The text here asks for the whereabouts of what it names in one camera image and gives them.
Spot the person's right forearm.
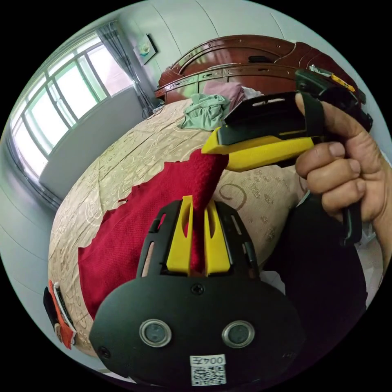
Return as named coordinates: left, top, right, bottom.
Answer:
left=371, top=183, right=392, bottom=276

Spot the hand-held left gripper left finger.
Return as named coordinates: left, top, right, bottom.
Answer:
left=166, top=195, right=194, bottom=274

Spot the bed with beige patterned cover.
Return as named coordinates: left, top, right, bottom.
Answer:
left=47, top=34, right=368, bottom=359

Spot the red sweater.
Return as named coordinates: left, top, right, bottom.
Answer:
left=78, top=150, right=230, bottom=320

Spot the grey curtain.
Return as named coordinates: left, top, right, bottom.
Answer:
left=96, top=20, right=157, bottom=114

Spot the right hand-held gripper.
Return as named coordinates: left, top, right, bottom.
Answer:
left=201, top=82, right=374, bottom=247

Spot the pile of clothes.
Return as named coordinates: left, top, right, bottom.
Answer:
left=177, top=80, right=264, bottom=131

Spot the orange and black garment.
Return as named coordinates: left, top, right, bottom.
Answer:
left=42, top=279, right=78, bottom=350

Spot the person's body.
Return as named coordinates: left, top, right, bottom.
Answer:
left=262, top=189, right=368, bottom=341

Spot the person's right hand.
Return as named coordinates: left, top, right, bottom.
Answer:
left=294, top=92, right=392, bottom=223

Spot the window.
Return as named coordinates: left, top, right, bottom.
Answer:
left=8, top=33, right=137, bottom=179

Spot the framed wall picture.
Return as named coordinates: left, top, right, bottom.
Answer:
left=136, top=33, right=159, bottom=65

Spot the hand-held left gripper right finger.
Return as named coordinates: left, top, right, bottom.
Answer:
left=203, top=200, right=230, bottom=275

